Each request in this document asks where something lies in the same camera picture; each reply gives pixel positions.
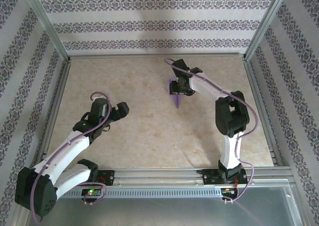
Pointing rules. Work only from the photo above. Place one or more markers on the lilac paper sheet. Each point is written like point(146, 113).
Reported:
point(178, 102)

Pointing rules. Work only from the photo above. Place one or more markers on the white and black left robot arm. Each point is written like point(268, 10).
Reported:
point(63, 153)

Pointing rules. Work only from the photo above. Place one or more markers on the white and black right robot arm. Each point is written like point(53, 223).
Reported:
point(231, 116)

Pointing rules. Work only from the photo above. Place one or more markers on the grey metal sheet tray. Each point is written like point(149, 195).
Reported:
point(159, 213)

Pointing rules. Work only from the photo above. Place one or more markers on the controller board with green light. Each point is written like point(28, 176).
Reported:
point(91, 192)

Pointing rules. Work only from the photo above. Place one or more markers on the controller board with orange light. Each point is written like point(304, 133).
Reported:
point(228, 191)

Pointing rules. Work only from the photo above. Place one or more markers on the aluminium back table rail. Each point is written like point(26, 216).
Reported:
point(159, 54)

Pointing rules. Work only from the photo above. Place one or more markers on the aluminium table rail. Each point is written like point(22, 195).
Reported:
point(59, 96)
point(159, 54)
point(255, 86)

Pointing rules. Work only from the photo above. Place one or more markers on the aluminium left table rail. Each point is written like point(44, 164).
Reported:
point(59, 96)

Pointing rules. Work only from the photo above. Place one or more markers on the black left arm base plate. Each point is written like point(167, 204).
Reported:
point(108, 177)

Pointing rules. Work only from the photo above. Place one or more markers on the aluminium right table rail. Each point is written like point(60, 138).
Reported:
point(255, 86)

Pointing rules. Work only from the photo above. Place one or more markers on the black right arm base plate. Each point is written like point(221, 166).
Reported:
point(209, 177)

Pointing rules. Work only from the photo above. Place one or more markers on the aluminium left corner post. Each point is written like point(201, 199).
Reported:
point(49, 24)

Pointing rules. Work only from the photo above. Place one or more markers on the aluminium corner post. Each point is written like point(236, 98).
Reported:
point(49, 24)
point(266, 24)

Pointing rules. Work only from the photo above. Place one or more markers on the aluminium right corner post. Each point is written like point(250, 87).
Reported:
point(266, 24)

